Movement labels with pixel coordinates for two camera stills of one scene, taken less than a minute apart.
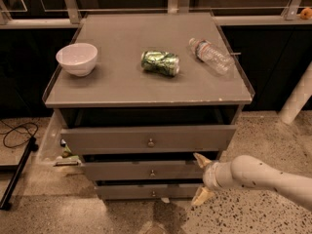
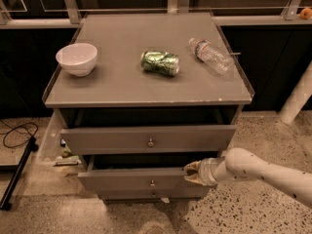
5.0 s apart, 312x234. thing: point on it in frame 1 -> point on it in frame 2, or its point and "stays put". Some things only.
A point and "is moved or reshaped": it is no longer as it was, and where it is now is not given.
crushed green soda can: [160, 62] stays put
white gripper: [209, 176] -> [206, 172]
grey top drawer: [141, 138] stays put
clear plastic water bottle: [212, 56] stays put
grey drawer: [142, 171] is moved or reshaped
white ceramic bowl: [77, 58] stays put
